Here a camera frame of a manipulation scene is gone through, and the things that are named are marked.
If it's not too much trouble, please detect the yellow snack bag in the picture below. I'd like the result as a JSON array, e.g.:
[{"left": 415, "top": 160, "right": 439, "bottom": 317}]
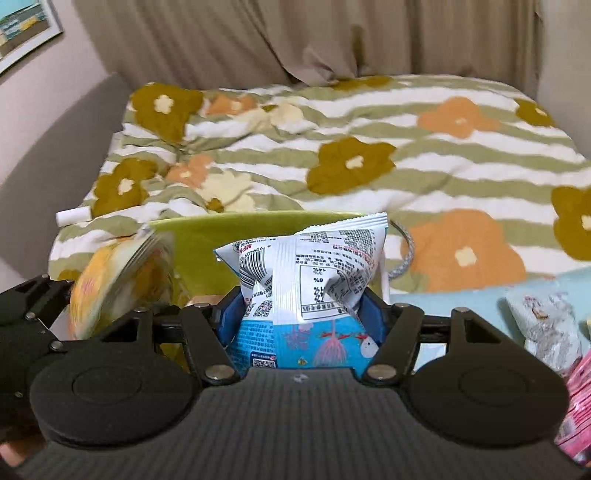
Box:
[{"left": 69, "top": 228, "right": 174, "bottom": 340}]

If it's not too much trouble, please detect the blue white snack bag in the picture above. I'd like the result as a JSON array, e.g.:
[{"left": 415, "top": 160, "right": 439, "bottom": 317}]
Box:
[{"left": 215, "top": 213, "right": 388, "bottom": 374}]

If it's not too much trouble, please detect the silver grey snack bag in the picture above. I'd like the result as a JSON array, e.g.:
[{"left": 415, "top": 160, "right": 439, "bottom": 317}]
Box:
[{"left": 505, "top": 289, "right": 582, "bottom": 377}]

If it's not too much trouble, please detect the pink candy bag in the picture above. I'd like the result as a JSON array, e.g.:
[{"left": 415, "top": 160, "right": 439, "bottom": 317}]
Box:
[{"left": 555, "top": 352, "right": 591, "bottom": 467}]

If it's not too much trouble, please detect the green cardboard box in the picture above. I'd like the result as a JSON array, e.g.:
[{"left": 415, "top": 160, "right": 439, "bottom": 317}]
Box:
[{"left": 149, "top": 210, "right": 356, "bottom": 305}]

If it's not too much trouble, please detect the white roll on bed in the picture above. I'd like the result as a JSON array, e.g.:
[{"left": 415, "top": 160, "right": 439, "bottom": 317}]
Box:
[{"left": 55, "top": 206, "right": 92, "bottom": 228}]

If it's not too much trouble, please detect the grey bed headboard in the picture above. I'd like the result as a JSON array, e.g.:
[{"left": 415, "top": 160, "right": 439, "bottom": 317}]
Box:
[{"left": 1, "top": 74, "right": 130, "bottom": 289}]

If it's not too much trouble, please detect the floral striped blanket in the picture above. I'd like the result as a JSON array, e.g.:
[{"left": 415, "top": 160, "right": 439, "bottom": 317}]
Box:
[{"left": 49, "top": 75, "right": 590, "bottom": 293}]

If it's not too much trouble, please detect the beige curtain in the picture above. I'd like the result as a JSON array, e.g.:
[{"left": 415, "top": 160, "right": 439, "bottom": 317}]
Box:
[{"left": 75, "top": 0, "right": 540, "bottom": 95}]

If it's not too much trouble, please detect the grey braided cable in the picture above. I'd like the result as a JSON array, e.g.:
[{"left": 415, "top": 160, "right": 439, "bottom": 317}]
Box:
[{"left": 386, "top": 220, "right": 416, "bottom": 281}]

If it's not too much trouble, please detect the framed picture on wall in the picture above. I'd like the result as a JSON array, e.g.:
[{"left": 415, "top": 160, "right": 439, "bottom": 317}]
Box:
[{"left": 0, "top": 0, "right": 62, "bottom": 74}]

